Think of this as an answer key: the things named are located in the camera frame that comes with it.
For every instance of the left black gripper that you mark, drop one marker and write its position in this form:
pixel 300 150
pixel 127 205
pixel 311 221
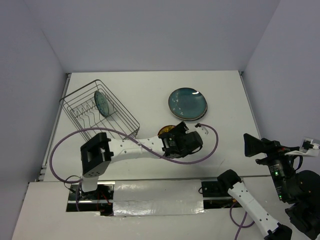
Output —
pixel 180 129

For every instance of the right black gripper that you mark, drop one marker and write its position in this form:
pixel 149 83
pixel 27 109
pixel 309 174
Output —
pixel 272 148

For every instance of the yellow patterned small plate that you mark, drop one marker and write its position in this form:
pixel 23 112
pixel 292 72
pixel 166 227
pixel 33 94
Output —
pixel 166 131

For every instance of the dark green plate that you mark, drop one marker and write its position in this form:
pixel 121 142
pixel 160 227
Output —
pixel 186 99

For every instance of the blue white floral plate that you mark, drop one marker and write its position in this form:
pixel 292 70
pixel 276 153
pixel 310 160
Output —
pixel 192 116

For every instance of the green blue patterned small plate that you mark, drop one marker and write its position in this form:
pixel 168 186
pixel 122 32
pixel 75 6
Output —
pixel 101 103

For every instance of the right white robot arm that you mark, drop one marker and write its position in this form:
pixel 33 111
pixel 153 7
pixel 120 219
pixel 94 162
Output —
pixel 298 188

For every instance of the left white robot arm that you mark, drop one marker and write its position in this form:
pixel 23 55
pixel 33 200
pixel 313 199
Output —
pixel 100 151

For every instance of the silver tape sheet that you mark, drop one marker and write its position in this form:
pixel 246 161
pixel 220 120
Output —
pixel 157 198

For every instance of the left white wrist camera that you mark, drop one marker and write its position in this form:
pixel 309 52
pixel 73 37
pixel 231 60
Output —
pixel 201 129

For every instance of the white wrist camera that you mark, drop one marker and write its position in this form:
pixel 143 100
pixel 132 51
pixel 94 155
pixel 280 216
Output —
pixel 201 129
pixel 309 148

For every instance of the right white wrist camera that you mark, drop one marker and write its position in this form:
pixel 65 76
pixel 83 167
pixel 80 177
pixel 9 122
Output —
pixel 309 148

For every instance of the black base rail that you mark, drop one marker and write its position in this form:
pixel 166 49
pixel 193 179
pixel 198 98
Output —
pixel 101 200

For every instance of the grey wire dish rack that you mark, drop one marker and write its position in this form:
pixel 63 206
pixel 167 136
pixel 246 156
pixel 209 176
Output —
pixel 95 106

